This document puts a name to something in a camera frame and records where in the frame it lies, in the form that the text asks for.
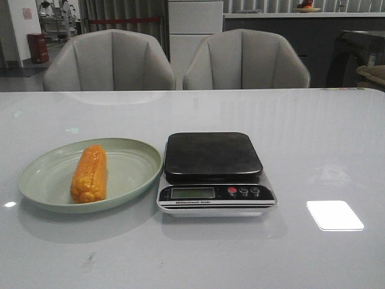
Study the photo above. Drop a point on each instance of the orange corn cob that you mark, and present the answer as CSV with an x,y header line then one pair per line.
x,y
89,180

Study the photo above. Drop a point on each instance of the black electronic kitchen scale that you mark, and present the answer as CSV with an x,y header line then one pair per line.
x,y
213,174

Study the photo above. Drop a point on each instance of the grey upholstered chair right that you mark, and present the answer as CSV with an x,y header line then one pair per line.
x,y
245,59

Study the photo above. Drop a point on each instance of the grey upholstered chair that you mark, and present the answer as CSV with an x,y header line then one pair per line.
x,y
110,60
245,59

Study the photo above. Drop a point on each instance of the grey upholstered chair left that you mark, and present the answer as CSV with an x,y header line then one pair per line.
x,y
110,60

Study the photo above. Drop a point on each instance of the white drawer cabinet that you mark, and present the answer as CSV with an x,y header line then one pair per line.
x,y
189,22

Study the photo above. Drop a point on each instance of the light green round plate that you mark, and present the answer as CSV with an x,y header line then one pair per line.
x,y
132,167

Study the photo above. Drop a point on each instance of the red barrier tape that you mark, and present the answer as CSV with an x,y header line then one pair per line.
x,y
125,21

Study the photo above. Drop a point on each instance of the dark grey counter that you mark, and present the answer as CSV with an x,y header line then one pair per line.
x,y
312,35

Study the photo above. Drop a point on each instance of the black appliance at right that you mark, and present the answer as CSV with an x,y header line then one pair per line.
x,y
353,49

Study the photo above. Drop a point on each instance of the fruit bowl on counter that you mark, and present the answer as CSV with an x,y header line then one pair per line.
x,y
306,6

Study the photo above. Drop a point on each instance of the red trash bin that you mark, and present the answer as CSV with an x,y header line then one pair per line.
x,y
37,47

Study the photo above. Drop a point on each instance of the beige cushion at right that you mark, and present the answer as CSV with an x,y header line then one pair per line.
x,y
371,77

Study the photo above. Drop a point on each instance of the pink paper wall notice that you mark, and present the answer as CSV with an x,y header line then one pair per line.
x,y
27,13

